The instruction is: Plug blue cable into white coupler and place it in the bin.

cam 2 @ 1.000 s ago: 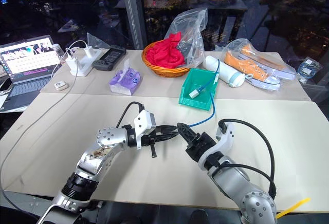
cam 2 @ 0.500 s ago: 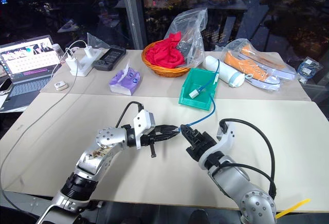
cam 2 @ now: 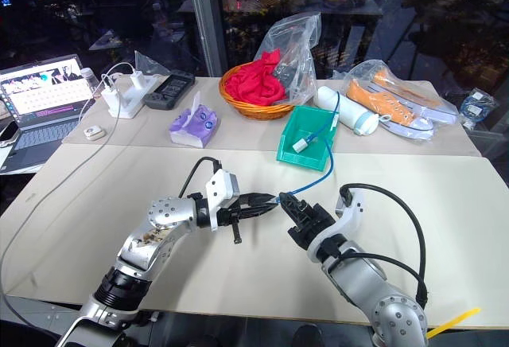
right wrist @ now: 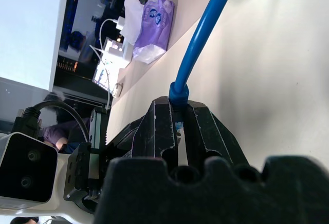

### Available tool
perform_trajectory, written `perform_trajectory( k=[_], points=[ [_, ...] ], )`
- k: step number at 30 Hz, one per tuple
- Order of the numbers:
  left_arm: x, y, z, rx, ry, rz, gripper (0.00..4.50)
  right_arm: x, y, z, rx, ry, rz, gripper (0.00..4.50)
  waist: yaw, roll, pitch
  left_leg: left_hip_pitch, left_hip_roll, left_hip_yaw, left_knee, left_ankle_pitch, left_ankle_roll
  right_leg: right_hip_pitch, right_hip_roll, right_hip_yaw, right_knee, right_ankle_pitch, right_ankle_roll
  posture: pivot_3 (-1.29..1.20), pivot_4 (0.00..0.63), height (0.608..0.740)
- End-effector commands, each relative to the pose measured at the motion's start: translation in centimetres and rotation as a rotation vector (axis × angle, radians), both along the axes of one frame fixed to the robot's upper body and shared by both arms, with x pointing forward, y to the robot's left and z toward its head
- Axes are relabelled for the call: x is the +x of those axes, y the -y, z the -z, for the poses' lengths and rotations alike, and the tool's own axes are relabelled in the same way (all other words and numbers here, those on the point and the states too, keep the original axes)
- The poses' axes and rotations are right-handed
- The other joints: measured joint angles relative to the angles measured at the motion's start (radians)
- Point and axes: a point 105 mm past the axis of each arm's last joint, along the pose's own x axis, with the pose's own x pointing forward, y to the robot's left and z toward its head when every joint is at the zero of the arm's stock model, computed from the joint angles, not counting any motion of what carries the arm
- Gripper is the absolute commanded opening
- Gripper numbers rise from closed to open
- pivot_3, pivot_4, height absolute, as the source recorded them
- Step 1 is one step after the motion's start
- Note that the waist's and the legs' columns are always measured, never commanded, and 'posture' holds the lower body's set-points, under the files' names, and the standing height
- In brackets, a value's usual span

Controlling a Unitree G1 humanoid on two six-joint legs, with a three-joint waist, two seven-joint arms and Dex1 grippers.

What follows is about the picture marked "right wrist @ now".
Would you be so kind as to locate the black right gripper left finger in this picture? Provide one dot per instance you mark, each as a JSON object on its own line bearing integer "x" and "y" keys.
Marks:
{"x": 156, "y": 131}

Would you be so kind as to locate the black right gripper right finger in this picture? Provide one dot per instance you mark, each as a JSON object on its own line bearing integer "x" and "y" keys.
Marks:
{"x": 205, "y": 131}

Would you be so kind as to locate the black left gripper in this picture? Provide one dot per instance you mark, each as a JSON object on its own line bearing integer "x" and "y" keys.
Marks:
{"x": 79, "y": 172}

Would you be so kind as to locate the white charger plug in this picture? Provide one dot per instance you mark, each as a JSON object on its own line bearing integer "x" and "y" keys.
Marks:
{"x": 120, "y": 24}

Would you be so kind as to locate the person in purple shirt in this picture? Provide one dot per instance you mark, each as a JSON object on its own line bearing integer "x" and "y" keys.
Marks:
{"x": 61, "y": 131}

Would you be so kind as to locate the small white round device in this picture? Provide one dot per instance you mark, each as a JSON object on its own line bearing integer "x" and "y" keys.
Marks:
{"x": 118, "y": 90}

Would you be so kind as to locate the tablet with lit screen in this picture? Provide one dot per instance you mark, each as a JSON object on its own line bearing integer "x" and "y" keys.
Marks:
{"x": 104, "y": 76}

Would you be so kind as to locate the white box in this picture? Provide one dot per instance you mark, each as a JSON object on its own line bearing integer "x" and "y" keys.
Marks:
{"x": 119, "y": 52}

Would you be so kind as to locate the purple tissue pack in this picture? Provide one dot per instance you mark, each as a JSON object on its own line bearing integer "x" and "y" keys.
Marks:
{"x": 154, "y": 28}

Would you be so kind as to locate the white tissue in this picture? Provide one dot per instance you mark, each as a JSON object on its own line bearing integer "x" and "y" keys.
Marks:
{"x": 132, "y": 16}

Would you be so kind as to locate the white camera module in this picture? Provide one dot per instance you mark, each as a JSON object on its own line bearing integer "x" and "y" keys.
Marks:
{"x": 28, "y": 172}

